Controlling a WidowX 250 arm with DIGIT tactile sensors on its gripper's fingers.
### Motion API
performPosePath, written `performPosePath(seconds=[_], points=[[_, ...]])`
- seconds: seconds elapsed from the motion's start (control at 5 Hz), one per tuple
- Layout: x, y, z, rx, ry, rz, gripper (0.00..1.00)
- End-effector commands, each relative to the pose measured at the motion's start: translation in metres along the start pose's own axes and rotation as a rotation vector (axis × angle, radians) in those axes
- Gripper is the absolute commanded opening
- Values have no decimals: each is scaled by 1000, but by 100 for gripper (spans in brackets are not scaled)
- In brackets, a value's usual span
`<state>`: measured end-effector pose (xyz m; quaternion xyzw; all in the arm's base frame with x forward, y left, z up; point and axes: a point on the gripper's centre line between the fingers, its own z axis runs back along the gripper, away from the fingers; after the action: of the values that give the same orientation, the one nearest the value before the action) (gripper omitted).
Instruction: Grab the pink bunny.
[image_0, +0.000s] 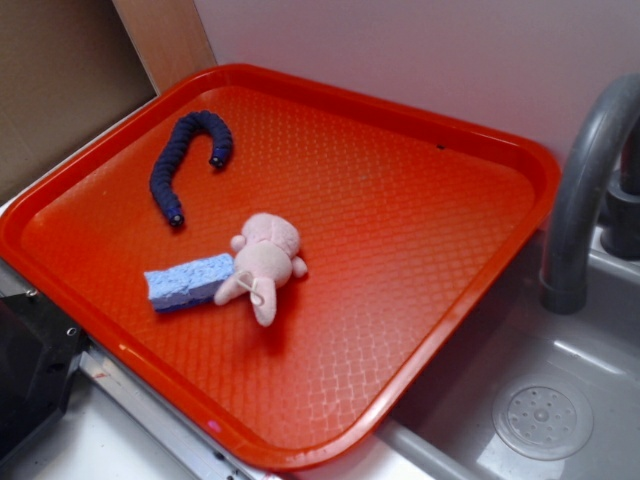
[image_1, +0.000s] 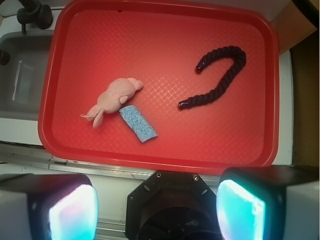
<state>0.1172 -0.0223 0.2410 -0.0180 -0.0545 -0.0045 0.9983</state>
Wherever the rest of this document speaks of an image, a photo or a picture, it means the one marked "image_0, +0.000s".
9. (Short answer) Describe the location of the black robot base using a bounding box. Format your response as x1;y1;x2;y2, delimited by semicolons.
1;289;87;468

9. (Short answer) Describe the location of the wooden board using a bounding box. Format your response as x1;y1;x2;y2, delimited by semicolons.
113;0;217;94

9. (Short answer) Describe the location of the pink plush bunny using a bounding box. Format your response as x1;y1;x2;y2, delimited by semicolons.
214;213;308;327

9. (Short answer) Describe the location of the grey toy sink basin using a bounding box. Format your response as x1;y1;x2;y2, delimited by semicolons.
378;237;639;479

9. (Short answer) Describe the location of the grey toy faucet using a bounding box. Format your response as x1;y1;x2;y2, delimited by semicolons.
540;73;639;314

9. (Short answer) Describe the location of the red plastic tray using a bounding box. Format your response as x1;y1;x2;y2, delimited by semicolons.
1;65;560;472

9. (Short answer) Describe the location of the blue sponge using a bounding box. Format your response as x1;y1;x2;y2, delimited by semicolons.
144;253;234;313

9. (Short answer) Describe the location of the dark blue braided rope toy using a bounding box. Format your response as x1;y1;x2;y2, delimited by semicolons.
149;110;233;228

